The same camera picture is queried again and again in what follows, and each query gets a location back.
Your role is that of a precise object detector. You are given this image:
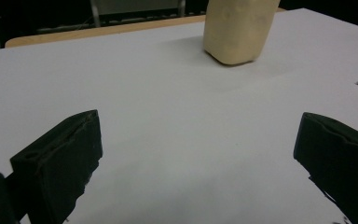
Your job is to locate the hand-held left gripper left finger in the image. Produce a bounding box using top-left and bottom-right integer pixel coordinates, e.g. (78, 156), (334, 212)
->
(9, 109), (103, 224)

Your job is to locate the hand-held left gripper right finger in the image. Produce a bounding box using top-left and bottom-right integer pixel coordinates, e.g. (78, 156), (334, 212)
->
(293, 112), (358, 224)

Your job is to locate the beige square cup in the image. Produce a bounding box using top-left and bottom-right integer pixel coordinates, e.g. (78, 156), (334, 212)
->
(202, 0), (282, 66)

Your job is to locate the white table mat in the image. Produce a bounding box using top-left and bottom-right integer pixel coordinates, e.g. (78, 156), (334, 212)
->
(0, 7), (358, 224)

